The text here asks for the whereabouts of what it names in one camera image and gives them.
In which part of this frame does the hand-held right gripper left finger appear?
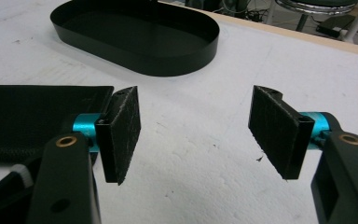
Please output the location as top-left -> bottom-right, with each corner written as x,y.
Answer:
72,86 -> 142,186

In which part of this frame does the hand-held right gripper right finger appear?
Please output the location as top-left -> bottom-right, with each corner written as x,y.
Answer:
247,85 -> 332,181

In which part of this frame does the white table mat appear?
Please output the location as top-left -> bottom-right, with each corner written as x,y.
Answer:
0,0 -> 358,224

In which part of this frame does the black fabric pouch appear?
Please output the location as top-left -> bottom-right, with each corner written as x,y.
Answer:
0,85 -> 115,162

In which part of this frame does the black oval tray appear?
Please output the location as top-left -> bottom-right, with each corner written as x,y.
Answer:
49,0 -> 221,77

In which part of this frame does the black power adapter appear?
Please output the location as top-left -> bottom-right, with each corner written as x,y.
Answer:
315,14 -> 357,39

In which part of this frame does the black chrome round stool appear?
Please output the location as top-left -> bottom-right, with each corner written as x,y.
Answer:
274,0 -> 358,32

